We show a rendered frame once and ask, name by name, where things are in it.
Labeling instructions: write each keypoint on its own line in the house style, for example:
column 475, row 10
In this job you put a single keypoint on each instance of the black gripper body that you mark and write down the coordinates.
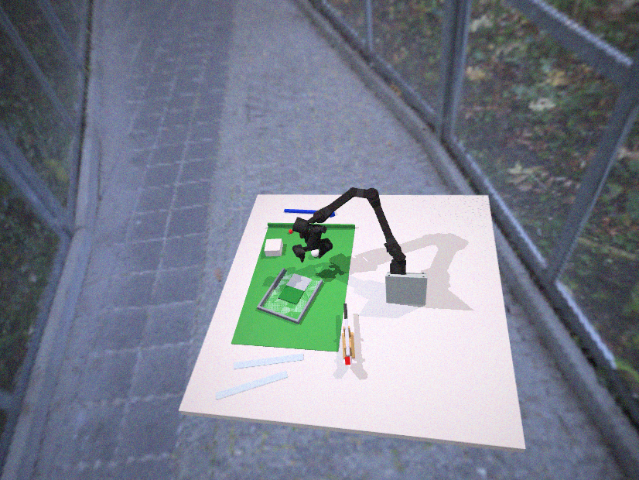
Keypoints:
column 312, row 245

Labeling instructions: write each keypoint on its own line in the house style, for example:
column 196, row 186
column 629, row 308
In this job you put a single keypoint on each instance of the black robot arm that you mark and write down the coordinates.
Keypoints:
column 304, row 228

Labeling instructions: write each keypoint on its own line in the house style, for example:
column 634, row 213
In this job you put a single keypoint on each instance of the green flat mat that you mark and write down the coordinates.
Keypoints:
column 320, row 326

